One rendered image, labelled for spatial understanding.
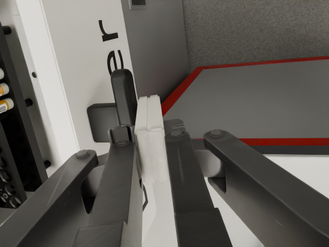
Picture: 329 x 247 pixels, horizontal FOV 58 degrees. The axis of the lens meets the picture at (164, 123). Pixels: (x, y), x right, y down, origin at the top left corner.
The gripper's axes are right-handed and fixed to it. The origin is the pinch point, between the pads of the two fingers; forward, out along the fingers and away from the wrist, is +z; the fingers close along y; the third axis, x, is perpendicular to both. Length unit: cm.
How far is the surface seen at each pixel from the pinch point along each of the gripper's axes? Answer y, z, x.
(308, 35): 51, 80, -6
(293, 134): 18.5, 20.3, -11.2
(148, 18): 1, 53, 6
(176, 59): 7, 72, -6
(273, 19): 41, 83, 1
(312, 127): 21.9, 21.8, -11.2
